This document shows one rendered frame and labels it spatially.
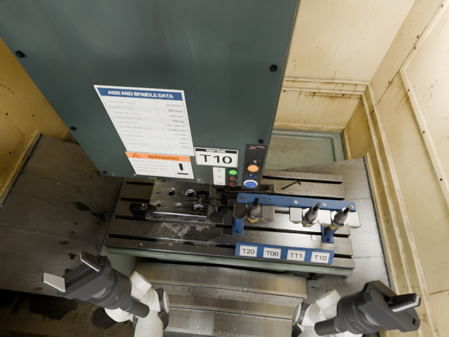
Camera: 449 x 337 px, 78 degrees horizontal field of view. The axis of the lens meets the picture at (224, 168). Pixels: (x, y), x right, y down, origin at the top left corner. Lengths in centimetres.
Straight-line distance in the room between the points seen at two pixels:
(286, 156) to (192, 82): 162
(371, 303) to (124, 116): 65
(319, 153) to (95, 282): 174
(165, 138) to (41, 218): 136
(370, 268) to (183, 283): 92
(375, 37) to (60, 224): 198
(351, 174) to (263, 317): 94
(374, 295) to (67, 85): 74
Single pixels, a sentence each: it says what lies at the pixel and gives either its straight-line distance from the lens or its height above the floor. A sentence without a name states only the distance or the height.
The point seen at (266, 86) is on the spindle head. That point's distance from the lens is 49.
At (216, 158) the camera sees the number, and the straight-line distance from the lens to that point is 65.
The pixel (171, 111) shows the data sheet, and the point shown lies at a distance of 55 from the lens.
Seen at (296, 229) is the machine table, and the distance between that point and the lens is 147.
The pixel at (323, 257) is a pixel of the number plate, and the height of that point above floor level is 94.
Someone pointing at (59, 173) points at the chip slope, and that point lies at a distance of 199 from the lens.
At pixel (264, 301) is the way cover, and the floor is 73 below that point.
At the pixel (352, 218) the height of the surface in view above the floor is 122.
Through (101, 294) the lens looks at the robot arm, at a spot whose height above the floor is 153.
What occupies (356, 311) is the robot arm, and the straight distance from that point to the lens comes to 79.
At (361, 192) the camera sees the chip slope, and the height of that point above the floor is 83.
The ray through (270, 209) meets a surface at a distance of 114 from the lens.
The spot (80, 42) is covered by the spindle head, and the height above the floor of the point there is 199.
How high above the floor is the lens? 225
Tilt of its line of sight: 58 degrees down
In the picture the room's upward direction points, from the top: straight up
